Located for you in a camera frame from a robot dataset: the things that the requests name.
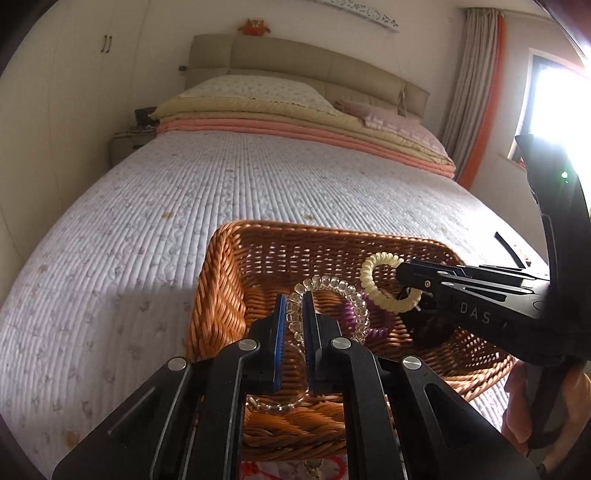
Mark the dark clock on nightstand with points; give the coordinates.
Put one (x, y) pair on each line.
(143, 117)

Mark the red patterned item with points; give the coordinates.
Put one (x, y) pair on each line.
(334, 467)

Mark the bright window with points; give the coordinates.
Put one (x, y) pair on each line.
(556, 104)

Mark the pink pillow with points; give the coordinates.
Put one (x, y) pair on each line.
(382, 119)

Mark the white wardrobe with handles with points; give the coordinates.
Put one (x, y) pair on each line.
(64, 93)

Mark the orange plush toy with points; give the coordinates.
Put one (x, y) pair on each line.
(254, 27)

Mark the beige and orange curtain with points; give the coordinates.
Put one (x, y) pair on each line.
(477, 92)

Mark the orange wicker basket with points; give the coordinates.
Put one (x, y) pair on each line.
(247, 264)

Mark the beige nightstand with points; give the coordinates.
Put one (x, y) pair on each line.
(123, 144)

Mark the black hair band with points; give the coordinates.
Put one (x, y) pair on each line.
(515, 257)

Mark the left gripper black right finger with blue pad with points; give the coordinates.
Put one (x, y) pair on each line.
(403, 421)

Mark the cream floral pillow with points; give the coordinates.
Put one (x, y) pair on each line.
(267, 88)

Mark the person's right hand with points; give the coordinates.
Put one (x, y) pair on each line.
(517, 424)

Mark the folded yellow blanket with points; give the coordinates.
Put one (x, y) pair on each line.
(338, 122)

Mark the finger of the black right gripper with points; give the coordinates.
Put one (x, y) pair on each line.
(499, 304)

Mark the beige padded headboard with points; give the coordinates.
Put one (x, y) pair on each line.
(335, 76)

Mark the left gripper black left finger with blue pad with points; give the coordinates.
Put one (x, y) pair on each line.
(185, 421)

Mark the white quilted bed cover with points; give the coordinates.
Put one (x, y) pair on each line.
(106, 297)

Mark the folded salmon pink blanket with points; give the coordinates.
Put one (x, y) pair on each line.
(324, 136)

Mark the white carved wall decor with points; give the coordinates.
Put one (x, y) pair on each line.
(363, 11)

